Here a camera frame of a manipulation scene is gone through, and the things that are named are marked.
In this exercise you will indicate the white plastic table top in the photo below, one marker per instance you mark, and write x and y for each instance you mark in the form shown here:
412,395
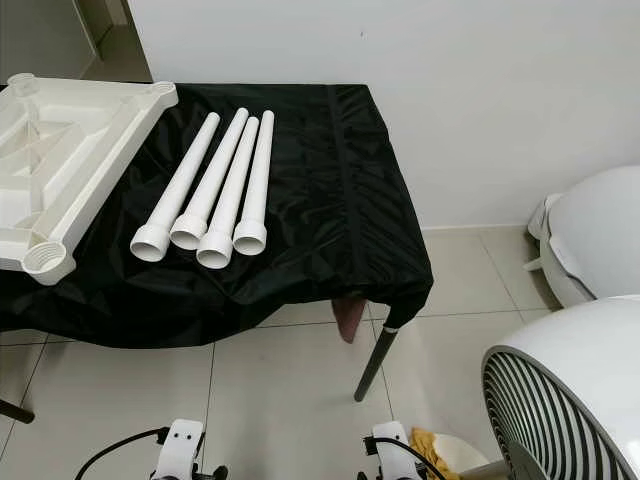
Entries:
60,170

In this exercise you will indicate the black tablecloth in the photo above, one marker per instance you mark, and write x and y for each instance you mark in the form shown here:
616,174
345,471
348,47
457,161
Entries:
320,200

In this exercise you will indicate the pink stool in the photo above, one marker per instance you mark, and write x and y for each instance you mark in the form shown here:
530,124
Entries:
350,318

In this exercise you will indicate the yellow cloth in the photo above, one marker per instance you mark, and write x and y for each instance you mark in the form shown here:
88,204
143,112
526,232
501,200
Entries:
435,455

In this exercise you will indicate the white round basin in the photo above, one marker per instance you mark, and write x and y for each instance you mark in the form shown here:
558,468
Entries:
472,452

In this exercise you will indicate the white round appliance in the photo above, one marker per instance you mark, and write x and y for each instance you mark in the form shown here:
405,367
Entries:
595,230

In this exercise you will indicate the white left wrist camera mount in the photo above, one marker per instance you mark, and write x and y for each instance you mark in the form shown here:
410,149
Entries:
182,445

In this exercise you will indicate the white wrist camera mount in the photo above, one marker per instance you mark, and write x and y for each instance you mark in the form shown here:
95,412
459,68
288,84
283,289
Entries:
388,448
182,445

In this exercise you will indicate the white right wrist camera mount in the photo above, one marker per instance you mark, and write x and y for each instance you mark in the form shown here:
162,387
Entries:
388,448

